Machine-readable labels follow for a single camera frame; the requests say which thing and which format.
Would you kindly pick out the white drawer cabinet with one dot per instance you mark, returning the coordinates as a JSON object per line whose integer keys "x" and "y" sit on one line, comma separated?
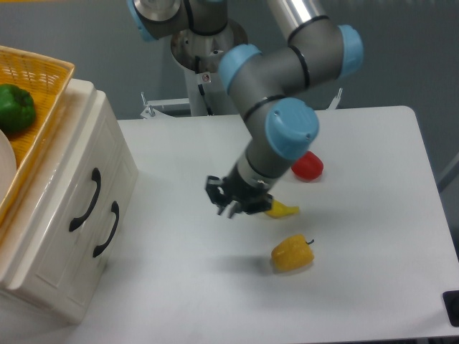
{"x": 69, "y": 301}

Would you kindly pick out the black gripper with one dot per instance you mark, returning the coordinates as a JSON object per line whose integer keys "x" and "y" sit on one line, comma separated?
{"x": 236, "y": 192}

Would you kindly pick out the black corner device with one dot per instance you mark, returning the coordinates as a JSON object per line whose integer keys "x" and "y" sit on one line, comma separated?
{"x": 451, "y": 301}

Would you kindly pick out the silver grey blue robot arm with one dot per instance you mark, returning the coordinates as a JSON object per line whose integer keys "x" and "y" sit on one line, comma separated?
{"x": 262, "y": 87}

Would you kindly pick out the green bell pepper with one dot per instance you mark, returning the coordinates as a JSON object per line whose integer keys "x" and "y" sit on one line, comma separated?
{"x": 17, "y": 109}

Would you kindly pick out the yellow banana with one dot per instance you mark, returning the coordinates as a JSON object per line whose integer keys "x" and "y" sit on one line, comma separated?
{"x": 279, "y": 210}

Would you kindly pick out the yellow bell pepper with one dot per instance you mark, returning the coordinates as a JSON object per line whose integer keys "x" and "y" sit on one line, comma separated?
{"x": 292, "y": 253}

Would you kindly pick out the white plate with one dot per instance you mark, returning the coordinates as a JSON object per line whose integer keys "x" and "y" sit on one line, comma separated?
{"x": 7, "y": 165}

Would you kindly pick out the yellow woven basket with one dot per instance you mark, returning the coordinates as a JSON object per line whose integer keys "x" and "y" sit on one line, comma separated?
{"x": 45, "y": 79}

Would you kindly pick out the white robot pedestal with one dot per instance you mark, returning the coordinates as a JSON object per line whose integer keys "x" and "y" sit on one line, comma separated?
{"x": 199, "y": 58}

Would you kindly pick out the red bell pepper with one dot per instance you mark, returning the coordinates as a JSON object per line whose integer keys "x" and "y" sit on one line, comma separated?
{"x": 308, "y": 168}

